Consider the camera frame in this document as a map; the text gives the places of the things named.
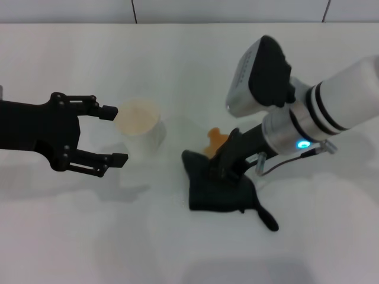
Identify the brown water stain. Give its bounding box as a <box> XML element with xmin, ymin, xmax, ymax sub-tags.
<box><xmin>202</xmin><ymin>127</ymin><xmax>230</xmax><ymax>158</ymax></box>

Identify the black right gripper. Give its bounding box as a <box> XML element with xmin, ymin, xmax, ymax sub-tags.
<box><xmin>206</xmin><ymin>121</ymin><xmax>268</xmax><ymax>183</ymax></box>

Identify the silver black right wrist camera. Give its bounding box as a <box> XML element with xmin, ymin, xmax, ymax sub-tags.
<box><xmin>226</xmin><ymin>35</ymin><xmax>297</xmax><ymax>119</ymax></box>

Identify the transparent plastic cup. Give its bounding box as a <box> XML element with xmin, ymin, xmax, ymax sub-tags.
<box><xmin>114</xmin><ymin>98</ymin><xmax>168</xmax><ymax>161</ymax></box>

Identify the dark blue rag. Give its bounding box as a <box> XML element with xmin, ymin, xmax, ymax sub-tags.
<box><xmin>181</xmin><ymin>149</ymin><xmax>280</xmax><ymax>233</ymax></box>

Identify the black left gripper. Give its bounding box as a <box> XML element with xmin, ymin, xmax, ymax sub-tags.
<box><xmin>0</xmin><ymin>92</ymin><xmax>129</xmax><ymax>179</ymax></box>

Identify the right arm cable with plug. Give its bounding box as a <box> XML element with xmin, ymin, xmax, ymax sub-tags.
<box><xmin>253</xmin><ymin>140</ymin><xmax>338</xmax><ymax>176</ymax></box>

